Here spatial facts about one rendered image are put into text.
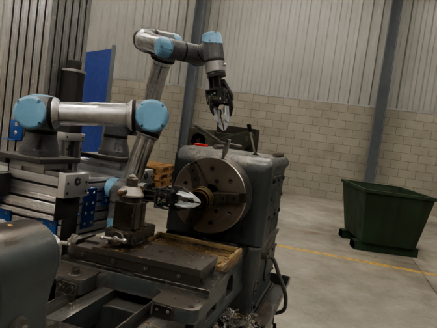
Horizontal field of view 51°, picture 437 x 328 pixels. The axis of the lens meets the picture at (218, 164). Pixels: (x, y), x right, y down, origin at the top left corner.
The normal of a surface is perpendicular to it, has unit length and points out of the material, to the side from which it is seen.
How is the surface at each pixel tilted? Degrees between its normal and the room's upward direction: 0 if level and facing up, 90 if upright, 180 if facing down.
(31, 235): 37
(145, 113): 89
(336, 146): 90
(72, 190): 90
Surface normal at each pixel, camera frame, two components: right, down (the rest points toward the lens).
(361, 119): -0.24, 0.04
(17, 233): 0.60, -0.78
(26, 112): -0.02, 0.08
